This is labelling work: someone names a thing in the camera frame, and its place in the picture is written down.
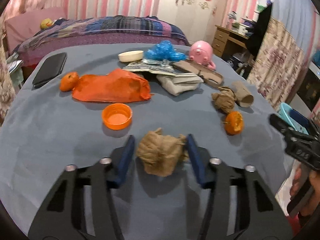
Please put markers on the pink headboard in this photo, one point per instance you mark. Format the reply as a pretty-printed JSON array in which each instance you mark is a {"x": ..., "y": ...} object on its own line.
[{"x": 26, "y": 25}]

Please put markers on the wooden desk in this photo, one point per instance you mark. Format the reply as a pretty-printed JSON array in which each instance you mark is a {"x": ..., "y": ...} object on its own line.
[{"x": 227, "y": 42}]

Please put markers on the blue plastic bag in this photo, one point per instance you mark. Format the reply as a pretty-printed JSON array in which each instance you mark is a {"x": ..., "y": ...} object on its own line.
[{"x": 164, "y": 51}]

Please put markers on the pink pig mug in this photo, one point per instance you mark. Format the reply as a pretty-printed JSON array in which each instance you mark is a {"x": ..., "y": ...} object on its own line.
[{"x": 201, "y": 52}]

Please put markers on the desk lamp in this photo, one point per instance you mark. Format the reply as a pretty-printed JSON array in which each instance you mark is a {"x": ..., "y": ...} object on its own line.
[{"x": 231, "y": 17}]

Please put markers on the grey blue table cloth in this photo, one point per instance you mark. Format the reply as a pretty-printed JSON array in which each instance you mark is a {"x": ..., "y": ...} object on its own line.
[{"x": 46, "y": 130}]

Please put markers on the small side stool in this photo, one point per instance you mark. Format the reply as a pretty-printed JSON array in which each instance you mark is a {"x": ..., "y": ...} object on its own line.
[{"x": 14, "y": 65}]

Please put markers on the half peeled mandarin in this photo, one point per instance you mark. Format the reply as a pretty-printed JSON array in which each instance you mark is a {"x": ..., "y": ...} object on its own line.
[{"x": 234, "y": 123}]

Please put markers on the orange plastic bag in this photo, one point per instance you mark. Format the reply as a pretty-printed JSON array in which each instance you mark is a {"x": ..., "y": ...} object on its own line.
[{"x": 119, "y": 86}]

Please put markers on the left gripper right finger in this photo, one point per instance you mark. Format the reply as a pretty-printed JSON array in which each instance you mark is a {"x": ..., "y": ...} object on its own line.
[{"x": 240, "y": 204}]

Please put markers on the bed with plaid quilt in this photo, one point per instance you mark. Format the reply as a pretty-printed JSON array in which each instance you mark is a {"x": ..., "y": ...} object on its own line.
[{"x": 104, "y": 30}]

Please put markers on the white wardrobe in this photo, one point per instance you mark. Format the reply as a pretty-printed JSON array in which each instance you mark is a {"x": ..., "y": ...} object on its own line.
[{"x": 196, "y": 18}]

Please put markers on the black white water dispenser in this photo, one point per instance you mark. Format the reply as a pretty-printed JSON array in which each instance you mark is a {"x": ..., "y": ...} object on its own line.
[{"x": 307, "y": 96}]

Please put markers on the yellow plush duck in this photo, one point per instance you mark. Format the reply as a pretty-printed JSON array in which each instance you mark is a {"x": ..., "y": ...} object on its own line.
[{"x": 46, "y": 23}]

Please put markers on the black phone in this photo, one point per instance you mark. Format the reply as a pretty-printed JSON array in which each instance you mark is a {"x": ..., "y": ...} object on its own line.
[{"x": 51, "y": 68}]

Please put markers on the blue plastic waste basket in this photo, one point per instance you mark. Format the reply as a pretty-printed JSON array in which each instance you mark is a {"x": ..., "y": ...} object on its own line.
[{"x": 293, "y": 118}]

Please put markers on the orange plastic cap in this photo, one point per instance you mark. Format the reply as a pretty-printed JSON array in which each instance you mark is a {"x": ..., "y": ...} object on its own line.
[{"x": 117, "y": 116}]

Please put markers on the floral curtain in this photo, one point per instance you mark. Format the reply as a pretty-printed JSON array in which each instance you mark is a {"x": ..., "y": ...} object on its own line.
[{"x": 278, "y": 64}]

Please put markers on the brown paper ball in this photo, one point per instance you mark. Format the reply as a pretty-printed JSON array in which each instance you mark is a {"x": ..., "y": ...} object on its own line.
[{"x": 161, "y": 153}]

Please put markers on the cardboard toilet roll tube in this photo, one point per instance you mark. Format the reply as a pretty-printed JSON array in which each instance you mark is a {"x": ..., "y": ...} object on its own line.
[{"x": 244, "y": 97}]

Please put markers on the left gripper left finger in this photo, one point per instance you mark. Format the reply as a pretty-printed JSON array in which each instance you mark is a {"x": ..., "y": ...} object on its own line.
[{"x": 80, "y": 205}]

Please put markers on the whole mandarin orange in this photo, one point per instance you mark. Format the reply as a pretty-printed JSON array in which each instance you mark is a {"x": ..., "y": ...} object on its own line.
[{"x": 69, "y": 81}]

